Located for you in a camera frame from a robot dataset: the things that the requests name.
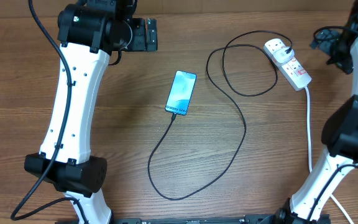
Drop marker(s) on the white charger plug adapter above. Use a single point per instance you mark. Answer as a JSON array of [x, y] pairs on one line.
[[283, 55]]

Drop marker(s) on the white power strip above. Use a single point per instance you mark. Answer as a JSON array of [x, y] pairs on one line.
[[293, 71]]

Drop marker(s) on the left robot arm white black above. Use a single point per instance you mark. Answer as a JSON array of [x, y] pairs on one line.
[[89, 32]]

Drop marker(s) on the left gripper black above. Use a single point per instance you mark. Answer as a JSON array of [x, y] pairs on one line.
[[141, 43]]

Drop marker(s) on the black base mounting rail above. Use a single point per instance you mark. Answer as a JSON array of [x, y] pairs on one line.
[[248, 219]]

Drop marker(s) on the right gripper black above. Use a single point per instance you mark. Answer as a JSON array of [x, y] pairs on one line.
[[322, 42]]

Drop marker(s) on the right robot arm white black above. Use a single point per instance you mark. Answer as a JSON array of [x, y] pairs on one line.
[[340, 133]]

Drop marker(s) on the Galaxy S24+ smartphone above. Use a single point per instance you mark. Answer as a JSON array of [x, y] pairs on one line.
[[180, 93]]

